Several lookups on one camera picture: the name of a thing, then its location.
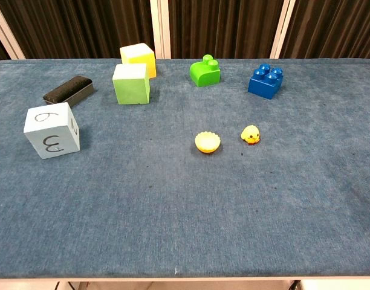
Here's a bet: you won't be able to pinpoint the yellow toy chick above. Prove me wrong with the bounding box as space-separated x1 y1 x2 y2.
240 124 261 146

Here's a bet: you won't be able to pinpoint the yellow scalloped toy cup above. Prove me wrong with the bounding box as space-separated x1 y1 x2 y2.
194 130 221 155

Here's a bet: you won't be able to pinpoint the blue table cloth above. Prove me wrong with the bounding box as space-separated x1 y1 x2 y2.
0 57 370 279

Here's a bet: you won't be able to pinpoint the green rounded building brick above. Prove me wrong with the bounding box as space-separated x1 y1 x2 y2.
189 54 221 88

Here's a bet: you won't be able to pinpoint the green foam cube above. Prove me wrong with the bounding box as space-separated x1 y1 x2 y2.
112 63 152 106

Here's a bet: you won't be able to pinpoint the blue studded building brick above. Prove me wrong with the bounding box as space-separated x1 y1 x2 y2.
247 62 284 100

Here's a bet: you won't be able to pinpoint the yellow foam cube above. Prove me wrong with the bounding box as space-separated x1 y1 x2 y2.
119 42 157 79

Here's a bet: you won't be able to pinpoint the black board eraser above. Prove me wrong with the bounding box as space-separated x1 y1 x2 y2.
42 75 96 107

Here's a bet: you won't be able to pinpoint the light blue numbered cube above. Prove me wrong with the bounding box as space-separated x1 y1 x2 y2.
23 101 81 160

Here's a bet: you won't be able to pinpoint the white frame post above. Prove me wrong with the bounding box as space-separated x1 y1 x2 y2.
149 0 172 60
0 0 26 60
269 0 296 59

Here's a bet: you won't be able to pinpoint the black floor cables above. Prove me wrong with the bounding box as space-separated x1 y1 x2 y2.
54 280 83 290

